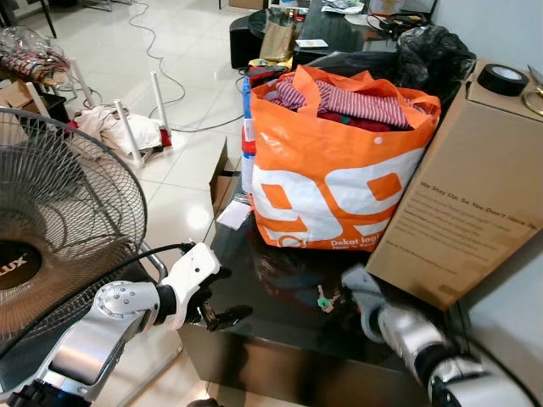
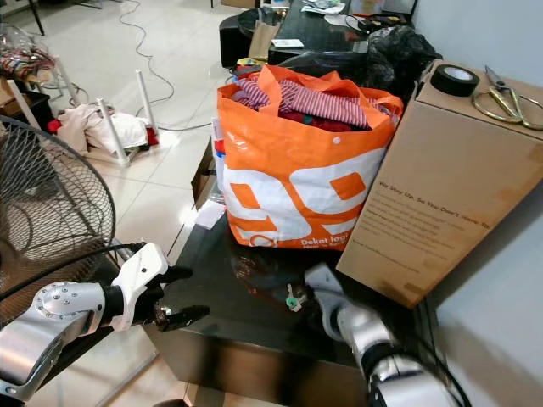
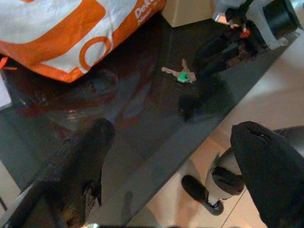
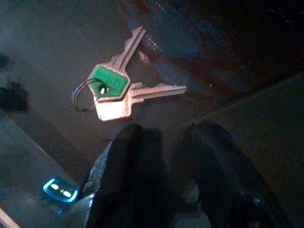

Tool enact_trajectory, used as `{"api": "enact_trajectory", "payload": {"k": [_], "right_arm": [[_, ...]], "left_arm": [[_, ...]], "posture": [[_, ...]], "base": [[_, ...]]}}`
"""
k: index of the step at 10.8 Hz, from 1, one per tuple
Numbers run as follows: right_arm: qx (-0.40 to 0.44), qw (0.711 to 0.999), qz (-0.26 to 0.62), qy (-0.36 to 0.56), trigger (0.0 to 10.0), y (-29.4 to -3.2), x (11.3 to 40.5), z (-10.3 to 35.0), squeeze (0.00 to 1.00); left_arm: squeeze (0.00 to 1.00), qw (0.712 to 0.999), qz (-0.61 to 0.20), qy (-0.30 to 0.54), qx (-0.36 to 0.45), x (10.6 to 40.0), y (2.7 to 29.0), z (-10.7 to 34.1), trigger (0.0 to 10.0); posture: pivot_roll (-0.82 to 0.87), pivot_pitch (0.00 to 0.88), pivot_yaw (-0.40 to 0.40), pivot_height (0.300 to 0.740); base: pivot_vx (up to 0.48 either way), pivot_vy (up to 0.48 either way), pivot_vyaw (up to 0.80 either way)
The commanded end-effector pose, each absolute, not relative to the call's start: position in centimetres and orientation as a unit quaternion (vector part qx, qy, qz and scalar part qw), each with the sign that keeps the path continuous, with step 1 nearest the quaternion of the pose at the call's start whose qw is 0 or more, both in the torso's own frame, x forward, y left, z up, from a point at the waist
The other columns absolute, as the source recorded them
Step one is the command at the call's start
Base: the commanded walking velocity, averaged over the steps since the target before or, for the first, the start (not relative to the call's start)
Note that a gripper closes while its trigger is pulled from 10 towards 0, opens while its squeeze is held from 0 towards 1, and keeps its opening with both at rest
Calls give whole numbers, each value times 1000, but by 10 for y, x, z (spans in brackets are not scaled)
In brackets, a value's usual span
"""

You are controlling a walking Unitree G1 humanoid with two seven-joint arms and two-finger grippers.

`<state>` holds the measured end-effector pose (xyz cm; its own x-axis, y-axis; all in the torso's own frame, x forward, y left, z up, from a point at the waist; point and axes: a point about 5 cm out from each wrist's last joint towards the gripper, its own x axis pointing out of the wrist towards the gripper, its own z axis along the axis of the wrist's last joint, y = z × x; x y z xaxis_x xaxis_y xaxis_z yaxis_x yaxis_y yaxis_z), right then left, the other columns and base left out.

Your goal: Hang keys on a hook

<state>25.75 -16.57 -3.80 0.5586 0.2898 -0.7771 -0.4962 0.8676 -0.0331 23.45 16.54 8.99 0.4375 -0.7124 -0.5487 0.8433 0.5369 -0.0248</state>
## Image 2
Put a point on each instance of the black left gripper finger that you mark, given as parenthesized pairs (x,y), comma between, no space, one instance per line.
(185,318)
(180,275)

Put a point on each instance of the keys with green tag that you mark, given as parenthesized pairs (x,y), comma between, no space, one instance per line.
(293,298)

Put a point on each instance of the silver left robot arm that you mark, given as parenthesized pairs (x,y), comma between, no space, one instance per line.
(51,322)

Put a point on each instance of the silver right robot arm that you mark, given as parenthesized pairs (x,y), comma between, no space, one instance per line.
(390,365)

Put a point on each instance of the black glossy table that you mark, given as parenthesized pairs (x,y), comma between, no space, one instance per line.
(246,339)

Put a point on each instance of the white paper sheet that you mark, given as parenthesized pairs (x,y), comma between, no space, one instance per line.
(209,214)

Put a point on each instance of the small open cardboard box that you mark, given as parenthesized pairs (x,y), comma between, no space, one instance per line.
(204,174)

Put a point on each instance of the orange and white shopping bag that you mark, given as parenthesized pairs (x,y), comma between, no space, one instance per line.
(305,186)

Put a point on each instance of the white upturned rack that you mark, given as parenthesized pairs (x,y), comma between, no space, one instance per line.
(146,106)

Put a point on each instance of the beige cloth pile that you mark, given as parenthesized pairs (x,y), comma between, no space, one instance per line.
(89,123)

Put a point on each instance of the red striped cloth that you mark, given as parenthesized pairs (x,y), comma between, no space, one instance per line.
(318,103)

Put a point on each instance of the brown paper bag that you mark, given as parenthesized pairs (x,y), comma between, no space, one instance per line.
(264,38)

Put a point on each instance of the clear plastic bag of goods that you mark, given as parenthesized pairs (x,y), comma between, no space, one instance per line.
(24,59)

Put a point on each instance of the tall brown cardboard box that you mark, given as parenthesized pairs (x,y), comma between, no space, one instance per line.
(441,195)

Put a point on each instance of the dark cluttered desk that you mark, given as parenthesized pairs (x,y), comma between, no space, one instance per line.
(322,30)

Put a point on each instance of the black plastic garbage bag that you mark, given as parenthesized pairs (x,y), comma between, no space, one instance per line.
(394,51)

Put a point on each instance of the black tape roll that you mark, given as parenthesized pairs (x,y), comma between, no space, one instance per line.
(455,80)

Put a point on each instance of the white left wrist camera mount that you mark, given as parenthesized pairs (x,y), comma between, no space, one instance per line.
(140,275)

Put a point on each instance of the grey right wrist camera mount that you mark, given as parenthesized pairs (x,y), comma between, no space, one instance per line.
(324,288)

